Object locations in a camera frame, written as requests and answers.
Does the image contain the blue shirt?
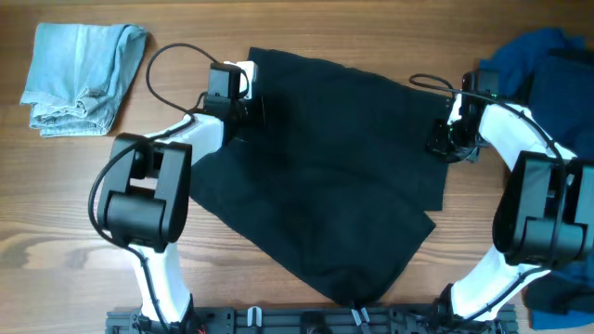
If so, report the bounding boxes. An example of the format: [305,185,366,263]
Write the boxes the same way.
[478,28,586,96]

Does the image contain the black shorts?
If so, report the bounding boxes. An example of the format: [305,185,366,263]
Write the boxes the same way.
[190,47,447,305]

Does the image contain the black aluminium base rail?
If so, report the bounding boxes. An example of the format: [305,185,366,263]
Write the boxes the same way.
[105,304,519,334]

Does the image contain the light blue folded jeans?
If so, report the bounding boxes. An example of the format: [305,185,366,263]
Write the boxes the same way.
[20,22,148,137]

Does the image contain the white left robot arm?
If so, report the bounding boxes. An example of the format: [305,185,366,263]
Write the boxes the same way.
[88,60,258,333]

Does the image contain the dark navy garment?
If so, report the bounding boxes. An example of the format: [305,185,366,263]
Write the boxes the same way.
[524,49,593,330]

